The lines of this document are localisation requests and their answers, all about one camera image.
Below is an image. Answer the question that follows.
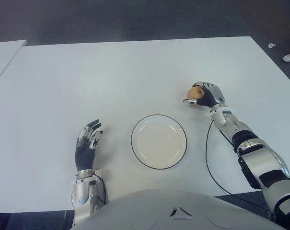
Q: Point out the yellow red apple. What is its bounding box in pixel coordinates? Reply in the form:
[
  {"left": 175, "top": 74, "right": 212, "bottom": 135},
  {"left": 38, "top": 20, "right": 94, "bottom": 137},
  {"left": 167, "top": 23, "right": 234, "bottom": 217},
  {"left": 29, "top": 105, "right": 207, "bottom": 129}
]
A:
[{"left": 186, "top": 86, "right": 207, "bottom": 100}]

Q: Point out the white plate with black rim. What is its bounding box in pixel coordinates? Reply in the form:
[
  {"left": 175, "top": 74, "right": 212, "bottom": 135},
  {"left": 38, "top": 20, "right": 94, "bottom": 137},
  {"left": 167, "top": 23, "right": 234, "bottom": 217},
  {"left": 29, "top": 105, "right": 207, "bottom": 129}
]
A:
[{"left": 131, "top": 115, "right": 189, "bottom": 170}]

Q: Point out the neighbouring white table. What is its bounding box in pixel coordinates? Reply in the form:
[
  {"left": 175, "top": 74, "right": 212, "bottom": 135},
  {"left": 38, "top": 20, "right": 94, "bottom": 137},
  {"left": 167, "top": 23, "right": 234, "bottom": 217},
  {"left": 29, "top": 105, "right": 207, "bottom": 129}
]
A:
[{"left": 0, "top": 39, "right": 28, "bottom": 90}]

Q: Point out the grey robot torso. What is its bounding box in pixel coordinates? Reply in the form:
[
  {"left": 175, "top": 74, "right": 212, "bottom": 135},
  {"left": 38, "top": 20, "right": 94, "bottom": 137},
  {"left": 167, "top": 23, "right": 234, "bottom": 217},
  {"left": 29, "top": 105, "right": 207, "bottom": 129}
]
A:
[{"left": 71, "top": 189, "right": 283, "bottom": 230}]

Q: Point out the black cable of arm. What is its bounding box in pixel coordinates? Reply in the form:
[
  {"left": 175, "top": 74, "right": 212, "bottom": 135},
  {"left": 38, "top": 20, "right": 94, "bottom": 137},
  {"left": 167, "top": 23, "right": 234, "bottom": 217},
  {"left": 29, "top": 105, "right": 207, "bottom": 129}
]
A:
[
  {"left": 94, "top": 176, "right": 107, "bottom": 205},
  {"left": 205, "top": 119, "right": 275, "bottom": 214}
]

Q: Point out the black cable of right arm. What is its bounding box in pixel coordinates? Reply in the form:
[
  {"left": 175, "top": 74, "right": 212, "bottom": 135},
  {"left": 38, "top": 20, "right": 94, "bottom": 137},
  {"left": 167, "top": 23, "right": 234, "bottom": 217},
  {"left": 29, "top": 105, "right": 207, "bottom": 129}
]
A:
[{"left": 205, "top": 119, "right": 275, "bottom": 214}]

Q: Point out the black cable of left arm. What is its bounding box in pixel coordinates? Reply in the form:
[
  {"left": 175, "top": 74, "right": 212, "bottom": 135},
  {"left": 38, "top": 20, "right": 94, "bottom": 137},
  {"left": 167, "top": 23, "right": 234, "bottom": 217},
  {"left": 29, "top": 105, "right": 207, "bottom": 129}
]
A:
[{"left": 94, "top": 176, "right": 107, "bottom": 205}]

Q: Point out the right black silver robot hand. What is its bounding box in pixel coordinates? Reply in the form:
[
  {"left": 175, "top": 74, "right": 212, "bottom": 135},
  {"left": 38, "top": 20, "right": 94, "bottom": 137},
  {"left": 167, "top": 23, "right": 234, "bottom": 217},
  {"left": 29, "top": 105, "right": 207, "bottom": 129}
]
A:
[{"left": 183, "top": 81, "right": 226, "bottom": 109}]

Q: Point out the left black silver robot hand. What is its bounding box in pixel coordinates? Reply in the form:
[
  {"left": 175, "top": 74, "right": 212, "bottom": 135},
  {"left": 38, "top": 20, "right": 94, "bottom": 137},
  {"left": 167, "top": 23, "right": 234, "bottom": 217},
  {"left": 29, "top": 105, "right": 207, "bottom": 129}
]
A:
[{"left": 74, "top": 119, "right": 104, "bottom": 172}]

